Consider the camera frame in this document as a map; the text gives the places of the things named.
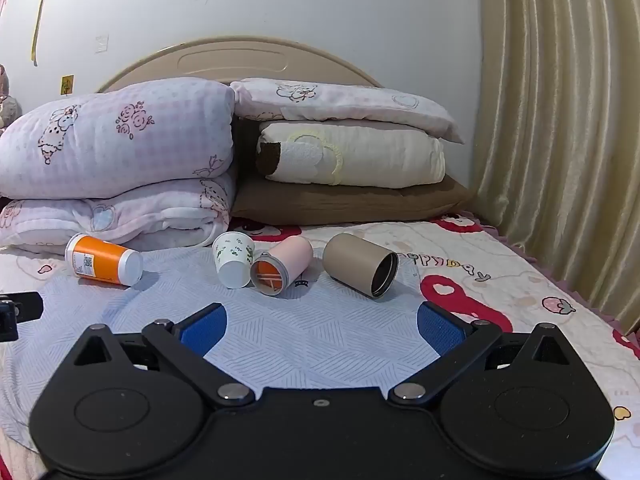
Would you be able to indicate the yellow wall sticker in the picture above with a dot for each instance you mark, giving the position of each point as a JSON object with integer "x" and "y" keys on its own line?
{"x": 67, "y": 84}

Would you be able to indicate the orange and white cup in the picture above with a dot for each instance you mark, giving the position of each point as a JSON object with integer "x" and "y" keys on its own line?
{"x": 102, "y": 258}

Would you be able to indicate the white wall sticker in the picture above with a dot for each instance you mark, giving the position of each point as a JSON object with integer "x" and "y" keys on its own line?
{"x": 101, "y": 43}

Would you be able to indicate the white leaf print paper cup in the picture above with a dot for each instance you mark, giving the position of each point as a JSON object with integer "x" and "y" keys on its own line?
{"x": 232, "y": 255}

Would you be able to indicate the beige bed headboard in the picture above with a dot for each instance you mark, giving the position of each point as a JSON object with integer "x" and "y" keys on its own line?
{"x": 235, "y": 57}

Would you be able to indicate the plush toy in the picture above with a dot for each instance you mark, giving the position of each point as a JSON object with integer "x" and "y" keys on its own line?
{"x": 7, "y": 102}

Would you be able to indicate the pink checked folded quilt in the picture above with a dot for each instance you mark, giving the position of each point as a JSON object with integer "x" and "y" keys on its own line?
{"x": 125, "y": 160}

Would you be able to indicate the light grey patterned mat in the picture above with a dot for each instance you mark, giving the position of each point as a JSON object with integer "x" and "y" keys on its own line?
{"x": 310, "y": 330}

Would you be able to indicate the pink cup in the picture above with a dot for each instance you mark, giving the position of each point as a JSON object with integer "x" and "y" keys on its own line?
{"x": 290, "y": 260}

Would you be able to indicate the tan cylindrical cup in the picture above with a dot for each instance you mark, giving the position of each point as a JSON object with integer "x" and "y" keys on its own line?
{"x": 350, "y": 260}

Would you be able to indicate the yellow hanging ribbon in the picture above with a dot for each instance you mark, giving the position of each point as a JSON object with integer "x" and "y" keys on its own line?
{"x": 40, "y": 15}

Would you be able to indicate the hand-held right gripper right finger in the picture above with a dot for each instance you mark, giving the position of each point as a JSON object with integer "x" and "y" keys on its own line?
{"x": 441, "y": 326}

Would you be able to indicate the cream folded blanket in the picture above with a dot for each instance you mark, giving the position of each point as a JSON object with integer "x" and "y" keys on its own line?
{"x": 380, "y": 157}

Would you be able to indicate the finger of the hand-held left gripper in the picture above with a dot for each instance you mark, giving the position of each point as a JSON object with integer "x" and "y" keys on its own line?
{"x": 20, "y": 306}

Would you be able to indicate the brown pillow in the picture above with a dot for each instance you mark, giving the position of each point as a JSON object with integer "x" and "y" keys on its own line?
{"x": 350, "y": 202}

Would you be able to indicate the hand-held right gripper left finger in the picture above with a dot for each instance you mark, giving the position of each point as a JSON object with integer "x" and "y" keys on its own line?
{"x": 202, "y": 329}

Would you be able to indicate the pink and white printed pillow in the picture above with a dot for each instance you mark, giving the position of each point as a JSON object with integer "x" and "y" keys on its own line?
{"x": 350, "y": 102}

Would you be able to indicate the cream pleated curtain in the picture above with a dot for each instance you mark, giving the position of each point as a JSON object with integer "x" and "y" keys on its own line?
{"x": 560, "y": 135}

